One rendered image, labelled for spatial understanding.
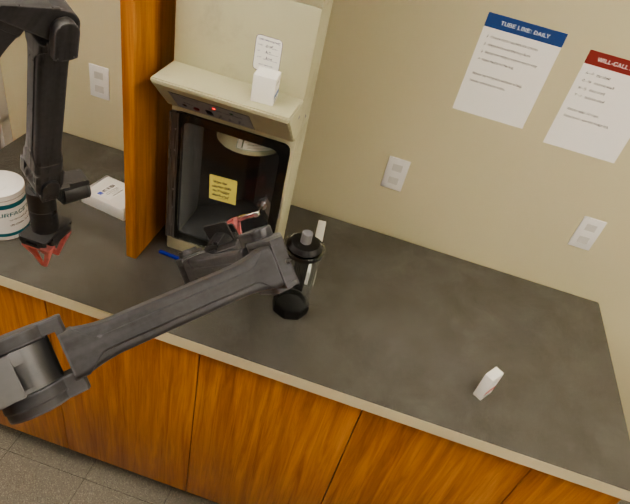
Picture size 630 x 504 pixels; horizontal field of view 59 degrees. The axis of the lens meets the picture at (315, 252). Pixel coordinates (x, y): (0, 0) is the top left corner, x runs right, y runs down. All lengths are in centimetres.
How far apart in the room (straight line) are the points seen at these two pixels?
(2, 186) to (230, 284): 102
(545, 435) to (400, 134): 94
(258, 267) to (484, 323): 106
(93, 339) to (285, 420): 94
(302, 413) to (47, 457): 114
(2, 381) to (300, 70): 87
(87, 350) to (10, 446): 170
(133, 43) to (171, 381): 90
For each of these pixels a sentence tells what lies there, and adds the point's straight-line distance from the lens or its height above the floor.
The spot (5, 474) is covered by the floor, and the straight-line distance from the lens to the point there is 238.
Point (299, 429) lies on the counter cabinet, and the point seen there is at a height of 69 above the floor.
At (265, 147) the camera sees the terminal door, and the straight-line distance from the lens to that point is 137.
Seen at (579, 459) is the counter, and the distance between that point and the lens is 158.
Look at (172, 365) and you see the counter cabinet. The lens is 160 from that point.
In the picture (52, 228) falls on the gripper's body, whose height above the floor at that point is 120.
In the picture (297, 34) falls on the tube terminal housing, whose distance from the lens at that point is 126.
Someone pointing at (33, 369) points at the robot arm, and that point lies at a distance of 75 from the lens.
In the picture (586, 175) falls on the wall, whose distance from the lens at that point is 184.
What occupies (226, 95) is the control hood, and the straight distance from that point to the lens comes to 126.
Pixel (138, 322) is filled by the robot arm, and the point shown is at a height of 148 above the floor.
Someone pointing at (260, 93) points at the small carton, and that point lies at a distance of 124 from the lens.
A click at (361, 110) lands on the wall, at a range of 175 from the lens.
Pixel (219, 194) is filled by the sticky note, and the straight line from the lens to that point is 149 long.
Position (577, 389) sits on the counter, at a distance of 173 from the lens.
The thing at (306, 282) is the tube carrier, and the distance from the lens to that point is 144.
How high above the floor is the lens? 205
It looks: 39 degrees down
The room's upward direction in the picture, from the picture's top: 15 degrees clockwise
